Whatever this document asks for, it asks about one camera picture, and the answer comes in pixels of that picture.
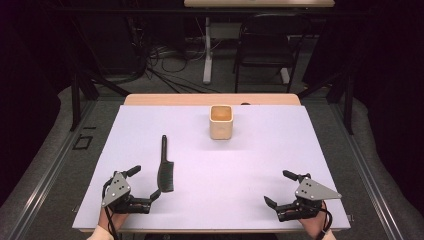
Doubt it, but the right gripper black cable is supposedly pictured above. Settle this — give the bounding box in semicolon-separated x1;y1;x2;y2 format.
316;199;334;240

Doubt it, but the black metal frame stand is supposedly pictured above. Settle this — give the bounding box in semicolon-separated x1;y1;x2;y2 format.
296;71;356;136
69;70;131;133

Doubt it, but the person's right hand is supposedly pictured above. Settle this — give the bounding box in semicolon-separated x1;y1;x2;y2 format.
299;202;330;240

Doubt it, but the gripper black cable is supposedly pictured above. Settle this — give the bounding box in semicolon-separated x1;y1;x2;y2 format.
316;199;334;240
101;181;120;240

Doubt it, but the light wooden table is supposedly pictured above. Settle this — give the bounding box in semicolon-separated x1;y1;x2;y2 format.
79;93;344;234

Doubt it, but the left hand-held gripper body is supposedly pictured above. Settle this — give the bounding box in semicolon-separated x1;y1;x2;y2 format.
101;170;153;215

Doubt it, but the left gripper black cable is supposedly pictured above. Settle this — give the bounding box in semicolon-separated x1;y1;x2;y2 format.
101;181;120;240

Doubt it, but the aluminium floor rail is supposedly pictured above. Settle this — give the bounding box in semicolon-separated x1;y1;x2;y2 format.
6;99;99;240
328;102;406;240

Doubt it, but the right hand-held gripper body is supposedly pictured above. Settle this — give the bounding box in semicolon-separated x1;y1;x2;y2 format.
276;173;343;223

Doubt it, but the light wooden background desk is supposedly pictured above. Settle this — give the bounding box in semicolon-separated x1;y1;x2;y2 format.
183;0;336;9

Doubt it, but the white table mat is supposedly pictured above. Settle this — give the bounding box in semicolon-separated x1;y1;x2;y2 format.
71;104;352;231

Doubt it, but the bundle of floor cables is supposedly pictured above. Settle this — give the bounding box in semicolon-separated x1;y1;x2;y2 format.
143;39;223;95

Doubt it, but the beige square cup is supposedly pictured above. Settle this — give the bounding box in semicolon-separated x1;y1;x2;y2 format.
208;104;234;141

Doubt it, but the person's left hand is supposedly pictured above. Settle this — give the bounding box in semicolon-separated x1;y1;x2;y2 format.
97;208;130;232

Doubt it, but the black comb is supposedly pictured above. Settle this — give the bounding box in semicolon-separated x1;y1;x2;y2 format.
156;134;175;194

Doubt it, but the white desk leg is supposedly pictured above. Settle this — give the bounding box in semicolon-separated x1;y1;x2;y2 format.
202;16;215;85

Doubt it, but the black folding chair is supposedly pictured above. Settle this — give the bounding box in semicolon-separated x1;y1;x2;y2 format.
232;13;313;95

